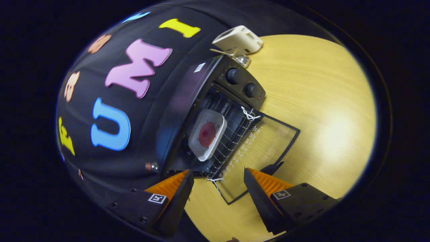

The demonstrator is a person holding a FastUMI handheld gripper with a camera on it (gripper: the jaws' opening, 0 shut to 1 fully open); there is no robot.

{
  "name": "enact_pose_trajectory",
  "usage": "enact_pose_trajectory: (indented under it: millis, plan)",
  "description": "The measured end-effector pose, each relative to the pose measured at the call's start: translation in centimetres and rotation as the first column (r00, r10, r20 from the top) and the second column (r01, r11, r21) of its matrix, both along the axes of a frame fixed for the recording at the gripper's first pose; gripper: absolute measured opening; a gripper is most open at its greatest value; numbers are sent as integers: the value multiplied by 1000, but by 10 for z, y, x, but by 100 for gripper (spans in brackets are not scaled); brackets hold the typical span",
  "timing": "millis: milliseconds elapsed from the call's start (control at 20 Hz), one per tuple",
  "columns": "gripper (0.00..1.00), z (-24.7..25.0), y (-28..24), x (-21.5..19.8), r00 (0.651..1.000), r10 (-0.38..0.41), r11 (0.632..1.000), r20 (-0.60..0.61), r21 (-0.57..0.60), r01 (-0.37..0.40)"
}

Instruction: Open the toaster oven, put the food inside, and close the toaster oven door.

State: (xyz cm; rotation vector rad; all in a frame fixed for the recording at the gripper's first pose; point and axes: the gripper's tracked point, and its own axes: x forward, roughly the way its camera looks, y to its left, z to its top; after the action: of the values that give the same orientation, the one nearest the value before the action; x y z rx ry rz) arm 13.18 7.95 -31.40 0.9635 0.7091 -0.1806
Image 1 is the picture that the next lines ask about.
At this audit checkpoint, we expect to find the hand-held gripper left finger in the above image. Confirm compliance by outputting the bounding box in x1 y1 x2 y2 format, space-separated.
106 170 195 237

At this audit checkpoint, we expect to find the pink ham slice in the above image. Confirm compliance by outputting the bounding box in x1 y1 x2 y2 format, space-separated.
199 122 216 147

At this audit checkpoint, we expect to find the clear glass container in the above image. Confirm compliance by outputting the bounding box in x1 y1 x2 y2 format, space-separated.
210 47 251 68

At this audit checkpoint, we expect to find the white bread toaster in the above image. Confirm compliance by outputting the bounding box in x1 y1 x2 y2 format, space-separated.
212 25 264 55

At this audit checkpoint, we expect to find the black toaster oven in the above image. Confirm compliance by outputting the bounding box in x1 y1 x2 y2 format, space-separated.
156 55 301 205

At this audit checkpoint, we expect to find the white square plate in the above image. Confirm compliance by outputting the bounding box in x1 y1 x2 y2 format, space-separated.
188 109 227 162

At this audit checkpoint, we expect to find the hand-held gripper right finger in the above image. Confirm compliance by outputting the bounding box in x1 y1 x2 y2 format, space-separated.
244 168 340 235

